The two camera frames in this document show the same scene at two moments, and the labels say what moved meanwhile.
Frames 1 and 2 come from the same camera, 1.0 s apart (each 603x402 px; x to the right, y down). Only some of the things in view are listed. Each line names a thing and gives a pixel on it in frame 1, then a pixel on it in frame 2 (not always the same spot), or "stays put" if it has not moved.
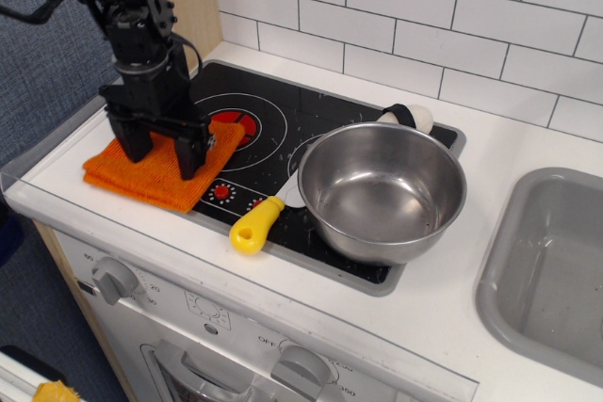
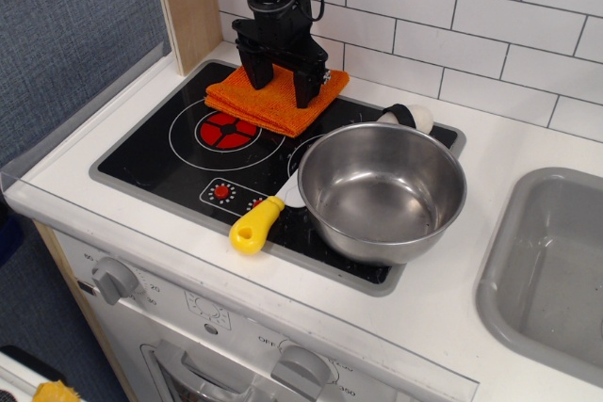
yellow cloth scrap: (55, 392) stays put
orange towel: (157, 177) to (273, 109)
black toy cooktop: (280, 119) stays put
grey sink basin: (540, 273) stays put
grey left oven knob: (115, 278) stays put
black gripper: (158, 93) to (282, 34)
